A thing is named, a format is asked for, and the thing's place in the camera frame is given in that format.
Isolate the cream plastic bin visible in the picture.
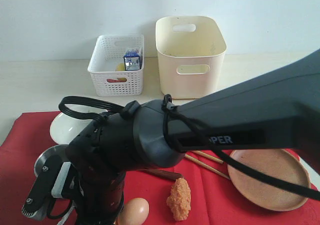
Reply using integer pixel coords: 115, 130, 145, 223
155, 16, 227, 99

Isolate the blue white milk carton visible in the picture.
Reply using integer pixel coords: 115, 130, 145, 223
123, 48, 142, 71

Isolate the white perforated plastic basket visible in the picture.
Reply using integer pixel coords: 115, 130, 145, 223
87, 34, 145, 97

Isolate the upper wooden chopstick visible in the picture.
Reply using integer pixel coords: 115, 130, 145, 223
192, 150, 224, 164

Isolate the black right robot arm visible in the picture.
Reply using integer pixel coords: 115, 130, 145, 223
58, 51, 320, 225

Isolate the wooden chopstick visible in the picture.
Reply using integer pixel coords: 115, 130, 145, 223
192, 150, 224, 164
184, 154, 230, 180

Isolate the lower wooden chopstick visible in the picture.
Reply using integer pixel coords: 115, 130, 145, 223
184, 154, 230, 180

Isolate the brown wooden plate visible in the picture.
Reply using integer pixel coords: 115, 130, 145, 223
227, 149, 311, 212

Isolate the red sausage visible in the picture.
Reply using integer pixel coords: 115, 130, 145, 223
106, 78, 121, 83

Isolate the dark wooden spoon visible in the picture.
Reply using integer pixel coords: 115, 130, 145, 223
139, 169, 184, 181

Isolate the red table cloth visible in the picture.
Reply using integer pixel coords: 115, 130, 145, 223
0, 111, 320, 225

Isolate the black camera cable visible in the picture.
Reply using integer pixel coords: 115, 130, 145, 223
47, 93, 320, 225

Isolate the yellow lemon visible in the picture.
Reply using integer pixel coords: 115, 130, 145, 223
115, 62, 127, 83

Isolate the brown egg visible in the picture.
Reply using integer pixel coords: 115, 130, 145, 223
115, 197, 150, 225

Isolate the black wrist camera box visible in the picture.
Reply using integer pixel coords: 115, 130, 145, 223
21, 155, 73, 221

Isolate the orange fried chicken piece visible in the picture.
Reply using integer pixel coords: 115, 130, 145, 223
166, 178, 191, 222

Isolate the white ceramic bowl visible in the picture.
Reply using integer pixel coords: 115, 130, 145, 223
49, 112, 92, 144

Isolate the stainless steel cup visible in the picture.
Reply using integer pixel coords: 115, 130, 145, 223
33, 144, 68, 178

